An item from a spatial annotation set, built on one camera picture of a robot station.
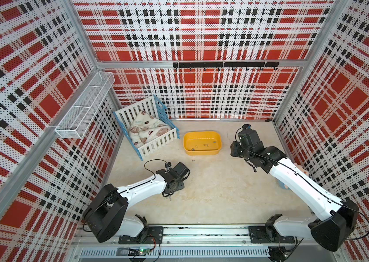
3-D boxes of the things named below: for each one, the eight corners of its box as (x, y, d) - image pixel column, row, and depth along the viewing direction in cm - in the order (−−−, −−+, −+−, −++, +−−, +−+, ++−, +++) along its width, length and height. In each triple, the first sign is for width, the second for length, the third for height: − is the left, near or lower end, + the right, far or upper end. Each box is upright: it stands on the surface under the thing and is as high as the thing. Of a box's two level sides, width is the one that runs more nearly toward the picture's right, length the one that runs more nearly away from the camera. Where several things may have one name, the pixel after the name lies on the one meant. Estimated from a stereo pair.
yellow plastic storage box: (183, 155, 105) (183, 150, 100) (184, 136, 115) (184, 131, 111) (221, 155, 105) (222, 150, 100) (219, 136, 115) (220, 131, 111)
